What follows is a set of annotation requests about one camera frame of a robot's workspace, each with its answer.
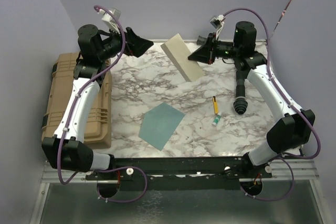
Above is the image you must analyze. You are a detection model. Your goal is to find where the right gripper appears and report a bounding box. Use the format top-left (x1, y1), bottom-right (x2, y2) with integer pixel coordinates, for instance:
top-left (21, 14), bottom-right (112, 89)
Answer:
top-left (188, 33), bottom-right (241, 65)

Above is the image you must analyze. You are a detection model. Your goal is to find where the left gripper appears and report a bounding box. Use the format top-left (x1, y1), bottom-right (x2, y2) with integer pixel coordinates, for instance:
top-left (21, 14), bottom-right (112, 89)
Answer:
top-left (98, 22), bottom-right (153, 61)

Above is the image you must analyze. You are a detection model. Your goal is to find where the tan paper letter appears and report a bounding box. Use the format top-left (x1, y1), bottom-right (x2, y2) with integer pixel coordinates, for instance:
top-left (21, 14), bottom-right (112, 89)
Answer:
top-left (161, 34), bottom-right (204, 82)

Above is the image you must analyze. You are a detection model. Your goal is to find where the green white glue stick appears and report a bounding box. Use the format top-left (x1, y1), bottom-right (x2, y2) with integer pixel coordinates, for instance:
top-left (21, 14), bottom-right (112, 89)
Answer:
top-left (212, 114), bottom-right (222, 126)

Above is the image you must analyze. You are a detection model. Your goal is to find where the teal envelope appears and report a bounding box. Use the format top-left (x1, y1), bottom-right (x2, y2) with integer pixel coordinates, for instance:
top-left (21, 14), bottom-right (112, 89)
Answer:
top-left (139, 103), bottom-right (185, 151)

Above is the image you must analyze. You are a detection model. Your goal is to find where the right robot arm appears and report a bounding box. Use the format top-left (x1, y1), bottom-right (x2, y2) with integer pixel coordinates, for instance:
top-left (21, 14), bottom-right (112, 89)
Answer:
top-left (188, 17), bottom-right (315, 177)

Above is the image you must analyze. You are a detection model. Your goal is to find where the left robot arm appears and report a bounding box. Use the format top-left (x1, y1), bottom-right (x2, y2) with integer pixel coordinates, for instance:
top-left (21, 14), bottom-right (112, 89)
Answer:
top-left (41, 24), bottom-right (153, 179)

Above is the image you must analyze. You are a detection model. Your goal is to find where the yellow utility knife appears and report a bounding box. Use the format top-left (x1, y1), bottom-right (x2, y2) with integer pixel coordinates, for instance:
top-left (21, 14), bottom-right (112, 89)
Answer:
top-left (212, 96), bottom-right (219, 114)

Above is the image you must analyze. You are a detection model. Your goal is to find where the tan plastic tool case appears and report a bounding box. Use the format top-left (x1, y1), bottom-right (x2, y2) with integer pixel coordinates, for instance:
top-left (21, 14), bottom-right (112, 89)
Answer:
top-left (41, 52), bottom-right (112, 149)

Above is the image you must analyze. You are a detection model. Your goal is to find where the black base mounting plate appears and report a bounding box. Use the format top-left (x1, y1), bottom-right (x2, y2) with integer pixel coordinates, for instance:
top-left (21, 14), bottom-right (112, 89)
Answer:
top-left (86, 156), bottom-right (272, 191)

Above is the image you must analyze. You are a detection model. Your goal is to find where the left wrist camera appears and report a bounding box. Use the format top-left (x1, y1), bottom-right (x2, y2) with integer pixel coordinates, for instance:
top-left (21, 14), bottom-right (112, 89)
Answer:
top-left (99, 8), bottom-right (121, 25)

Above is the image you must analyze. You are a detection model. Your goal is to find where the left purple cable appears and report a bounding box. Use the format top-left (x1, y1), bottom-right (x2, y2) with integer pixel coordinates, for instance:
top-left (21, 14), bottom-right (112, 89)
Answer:
top-left (56, 5), bottom-right (127, 185)

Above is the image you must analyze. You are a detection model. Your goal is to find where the purple cable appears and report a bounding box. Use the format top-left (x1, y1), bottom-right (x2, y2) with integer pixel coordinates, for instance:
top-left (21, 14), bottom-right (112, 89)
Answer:
top-left (222, 8), bottom-right (322, 159)
top-left (56, 5), bottom-right (127, 185)

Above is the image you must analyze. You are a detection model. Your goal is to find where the black corrugated hose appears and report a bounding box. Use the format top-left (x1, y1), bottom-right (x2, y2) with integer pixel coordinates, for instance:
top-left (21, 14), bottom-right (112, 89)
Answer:
top-left (196, 35), bottom-right (248, 116)

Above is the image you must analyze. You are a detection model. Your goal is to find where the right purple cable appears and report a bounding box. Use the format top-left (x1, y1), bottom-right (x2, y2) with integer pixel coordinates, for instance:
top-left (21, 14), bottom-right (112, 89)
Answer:
top-left (222, 8), bottom-right (322, 159)

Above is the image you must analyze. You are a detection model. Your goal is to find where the aluminium frame rail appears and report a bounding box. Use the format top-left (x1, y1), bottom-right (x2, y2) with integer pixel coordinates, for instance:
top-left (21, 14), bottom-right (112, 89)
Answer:
top-left (41, 159), bottom-right (320, 183)

